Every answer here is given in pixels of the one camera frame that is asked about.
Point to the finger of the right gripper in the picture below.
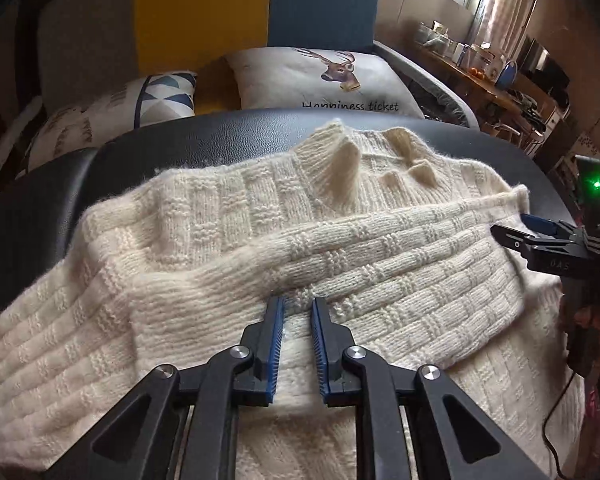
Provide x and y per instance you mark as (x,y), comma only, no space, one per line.
(546,227)
(519,242)

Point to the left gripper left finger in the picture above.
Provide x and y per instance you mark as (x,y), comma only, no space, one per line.
(182,424)

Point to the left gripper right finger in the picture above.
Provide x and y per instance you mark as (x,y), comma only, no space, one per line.
(410,423)

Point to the cream knitted sweater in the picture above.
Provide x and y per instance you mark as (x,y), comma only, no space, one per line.
(394,236)

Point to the wooden desk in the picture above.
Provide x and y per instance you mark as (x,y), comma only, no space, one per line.
(487,102)

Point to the blue chair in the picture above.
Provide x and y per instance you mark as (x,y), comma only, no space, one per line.
(507,76)

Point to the black television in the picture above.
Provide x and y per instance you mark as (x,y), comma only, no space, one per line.
(536,63)

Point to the patterned curtain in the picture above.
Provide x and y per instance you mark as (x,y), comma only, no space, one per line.
(501,24)

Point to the deer print pillow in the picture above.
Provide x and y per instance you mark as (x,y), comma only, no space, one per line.
(285,77)

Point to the geometric pattern pillow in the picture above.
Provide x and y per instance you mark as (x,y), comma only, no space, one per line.
(139,103)

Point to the grey yellow blue sofa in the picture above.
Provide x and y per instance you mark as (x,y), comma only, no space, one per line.
(73,51)

